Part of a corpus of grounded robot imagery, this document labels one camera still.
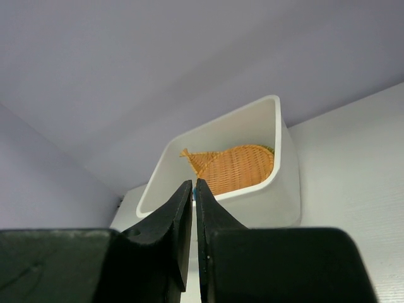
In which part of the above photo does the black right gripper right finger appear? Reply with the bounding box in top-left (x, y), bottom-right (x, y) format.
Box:
top-left (195, 179), bottom-right (377, 302)

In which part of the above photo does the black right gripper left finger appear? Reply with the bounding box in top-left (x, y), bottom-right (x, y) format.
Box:
top-left (1, 181), bottom-right (193, 302)

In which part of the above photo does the round orange woven plate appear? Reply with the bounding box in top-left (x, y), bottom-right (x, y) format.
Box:
top-left (197, 145), bottom-right (275, 195)

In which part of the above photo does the orange fish-shaped woven plate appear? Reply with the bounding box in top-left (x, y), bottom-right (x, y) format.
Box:
top-left (179, 148), bottom-right (220, 175)

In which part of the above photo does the round green-rimmed bamboo plate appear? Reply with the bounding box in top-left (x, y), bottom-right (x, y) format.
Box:
top-left (263, 145), bottom-right (275, 156)

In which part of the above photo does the white plastic bin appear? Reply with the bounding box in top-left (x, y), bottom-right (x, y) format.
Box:
top-left (136, 95), bottom-right (301, 228)

